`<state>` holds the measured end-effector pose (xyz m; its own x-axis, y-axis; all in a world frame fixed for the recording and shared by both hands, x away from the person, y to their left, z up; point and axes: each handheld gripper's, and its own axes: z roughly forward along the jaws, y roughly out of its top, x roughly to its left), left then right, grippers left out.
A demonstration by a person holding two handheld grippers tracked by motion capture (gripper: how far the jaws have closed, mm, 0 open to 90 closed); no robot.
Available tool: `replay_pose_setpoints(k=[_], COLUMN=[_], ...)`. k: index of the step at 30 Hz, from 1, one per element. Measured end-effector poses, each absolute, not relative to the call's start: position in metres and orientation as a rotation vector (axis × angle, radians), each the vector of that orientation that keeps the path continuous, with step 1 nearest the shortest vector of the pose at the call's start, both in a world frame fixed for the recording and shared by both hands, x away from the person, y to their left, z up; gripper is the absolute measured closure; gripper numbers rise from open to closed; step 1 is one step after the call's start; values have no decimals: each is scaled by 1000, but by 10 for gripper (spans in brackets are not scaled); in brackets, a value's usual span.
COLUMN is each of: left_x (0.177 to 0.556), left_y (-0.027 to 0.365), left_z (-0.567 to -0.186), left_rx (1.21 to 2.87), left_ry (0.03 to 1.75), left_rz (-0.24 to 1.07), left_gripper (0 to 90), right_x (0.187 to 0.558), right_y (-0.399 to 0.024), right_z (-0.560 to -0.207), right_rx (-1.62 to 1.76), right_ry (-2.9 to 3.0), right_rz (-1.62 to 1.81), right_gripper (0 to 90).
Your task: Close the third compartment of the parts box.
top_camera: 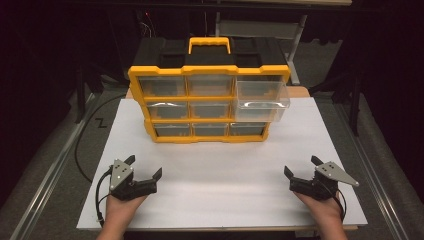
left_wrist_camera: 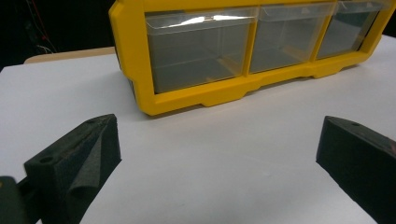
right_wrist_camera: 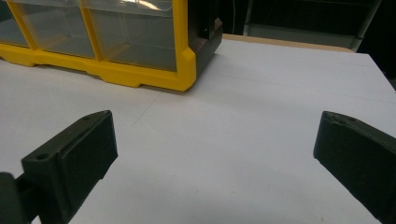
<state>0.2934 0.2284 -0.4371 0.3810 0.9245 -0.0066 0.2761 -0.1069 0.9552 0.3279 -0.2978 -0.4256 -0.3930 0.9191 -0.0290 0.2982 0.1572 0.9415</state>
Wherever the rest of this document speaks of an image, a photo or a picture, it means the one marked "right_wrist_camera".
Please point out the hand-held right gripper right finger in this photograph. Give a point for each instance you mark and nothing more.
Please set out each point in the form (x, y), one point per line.
(358, 152)

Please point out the yellow black drawer organizer cabinet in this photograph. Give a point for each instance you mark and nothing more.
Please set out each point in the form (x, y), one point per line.
(183, 67)

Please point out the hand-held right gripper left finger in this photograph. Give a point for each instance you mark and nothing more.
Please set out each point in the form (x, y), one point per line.
(71, 161)

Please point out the clear plastic drawer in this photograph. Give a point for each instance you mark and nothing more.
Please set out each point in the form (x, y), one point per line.
(9, 28)
(53, 29)
(134, 37)

